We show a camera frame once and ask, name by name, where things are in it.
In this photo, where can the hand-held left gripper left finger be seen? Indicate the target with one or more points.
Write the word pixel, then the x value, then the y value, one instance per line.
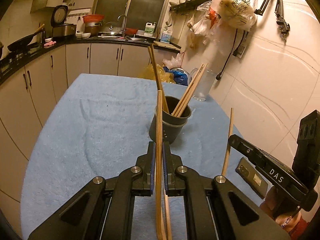
pixel 153 177

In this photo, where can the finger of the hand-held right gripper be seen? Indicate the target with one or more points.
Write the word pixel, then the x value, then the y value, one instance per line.
pixel 251 176
pixel 265 163

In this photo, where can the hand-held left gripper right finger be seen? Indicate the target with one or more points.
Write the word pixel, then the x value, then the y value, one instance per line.
pixel 164 173

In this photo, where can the wooden chopstick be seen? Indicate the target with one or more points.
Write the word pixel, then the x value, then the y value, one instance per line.
pixel 192 88
pixel 158 130
pixel 168 217
pixel 155 72
pixel 158 72
pixel 227 142
pixel 188 88

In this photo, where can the black utensil holder cup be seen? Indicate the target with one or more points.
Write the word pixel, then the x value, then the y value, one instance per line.
pixel 172 127

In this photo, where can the person's right hand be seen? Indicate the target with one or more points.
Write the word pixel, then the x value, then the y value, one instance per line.
pixel 268 202

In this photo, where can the blue table cloth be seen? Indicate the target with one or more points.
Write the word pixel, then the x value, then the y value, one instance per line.
pixel 87 135

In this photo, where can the blue plastic bag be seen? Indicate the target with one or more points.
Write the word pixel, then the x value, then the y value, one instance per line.
pixel 180 77

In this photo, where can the clear plastic pitcher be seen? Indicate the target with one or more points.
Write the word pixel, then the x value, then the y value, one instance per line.
pixel 205 85

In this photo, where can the yellow plastic bag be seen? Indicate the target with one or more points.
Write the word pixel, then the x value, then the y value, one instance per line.
pixel 150 73

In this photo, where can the white plastic bag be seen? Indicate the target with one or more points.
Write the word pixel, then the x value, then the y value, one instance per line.
pixel 173 61

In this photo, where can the cutting board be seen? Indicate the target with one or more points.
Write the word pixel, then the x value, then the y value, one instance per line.
pixel 167 46

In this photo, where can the white jug blue label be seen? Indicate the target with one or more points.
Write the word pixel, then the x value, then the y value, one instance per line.
pixel 165 35

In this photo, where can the grey base cabinets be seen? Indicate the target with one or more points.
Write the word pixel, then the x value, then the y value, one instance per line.
pixel 75 60

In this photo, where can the white jug green label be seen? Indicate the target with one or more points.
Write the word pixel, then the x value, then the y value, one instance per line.
pixel 149 30

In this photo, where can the red bowl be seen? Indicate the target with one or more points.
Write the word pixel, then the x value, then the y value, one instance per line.
pixel 130 31

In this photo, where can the glass pot lid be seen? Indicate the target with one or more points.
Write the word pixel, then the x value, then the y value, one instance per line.
pixel 110 28

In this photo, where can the kitchen faucet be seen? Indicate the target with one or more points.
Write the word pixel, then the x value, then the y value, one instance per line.
pixel 124 22

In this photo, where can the hanging plastic bags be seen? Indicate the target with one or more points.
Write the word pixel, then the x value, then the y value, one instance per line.
pixel 235 10

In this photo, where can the black kitchen counter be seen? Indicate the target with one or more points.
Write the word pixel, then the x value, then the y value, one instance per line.
pixel 75 40

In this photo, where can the small white bowls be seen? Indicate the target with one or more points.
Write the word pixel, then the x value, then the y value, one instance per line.
pixel 83 35

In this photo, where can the metal cooking pot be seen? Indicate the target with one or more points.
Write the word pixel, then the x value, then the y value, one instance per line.
pixel 91 29

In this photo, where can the pink cloth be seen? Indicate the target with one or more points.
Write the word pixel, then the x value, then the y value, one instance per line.
pixel 50 43

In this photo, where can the silver electric cooker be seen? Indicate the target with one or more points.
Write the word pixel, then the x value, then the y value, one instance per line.
pixel 63 31

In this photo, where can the kitchen window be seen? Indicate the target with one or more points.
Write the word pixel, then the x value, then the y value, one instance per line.
pixel 130 2

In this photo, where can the black wok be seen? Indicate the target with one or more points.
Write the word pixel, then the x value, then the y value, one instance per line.
pixel 20 44

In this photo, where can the wall socket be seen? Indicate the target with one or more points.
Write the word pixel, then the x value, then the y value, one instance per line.
pixel 240 50

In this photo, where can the black wall rack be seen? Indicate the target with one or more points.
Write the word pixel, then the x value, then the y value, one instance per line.
pixel 190 1

